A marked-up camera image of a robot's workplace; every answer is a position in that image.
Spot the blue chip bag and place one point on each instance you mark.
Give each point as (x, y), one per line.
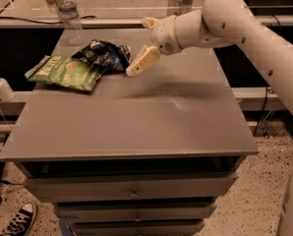
(106, 54)

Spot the grey drawer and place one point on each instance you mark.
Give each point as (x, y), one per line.
(130, 187)
(134, 212)
(146, 228)

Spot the green jalapeno chip bag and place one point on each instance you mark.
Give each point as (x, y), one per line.
(65, 72)

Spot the grey drawer cabinet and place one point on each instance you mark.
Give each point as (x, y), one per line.
(178, 117)

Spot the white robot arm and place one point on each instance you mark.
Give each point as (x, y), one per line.
(220, 23)

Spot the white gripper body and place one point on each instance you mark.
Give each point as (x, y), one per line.
(163, 34)

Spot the white pump sanitizer bottle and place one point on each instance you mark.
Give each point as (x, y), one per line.
(6, 92)

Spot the black and white sneaker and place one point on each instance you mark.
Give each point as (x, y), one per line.
(22, 221)

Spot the clear plastic water bottle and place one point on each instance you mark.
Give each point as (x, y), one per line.
(69, 16)

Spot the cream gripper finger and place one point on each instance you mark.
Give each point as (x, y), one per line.
(147, 57)
(149, 22)

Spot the top grey drawer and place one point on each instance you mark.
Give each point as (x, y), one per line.
(130, 187)

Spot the bottom grey drawer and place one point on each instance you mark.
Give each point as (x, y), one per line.
(146, 228)

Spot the middle grey drawer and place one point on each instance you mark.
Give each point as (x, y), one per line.
(134, 212)

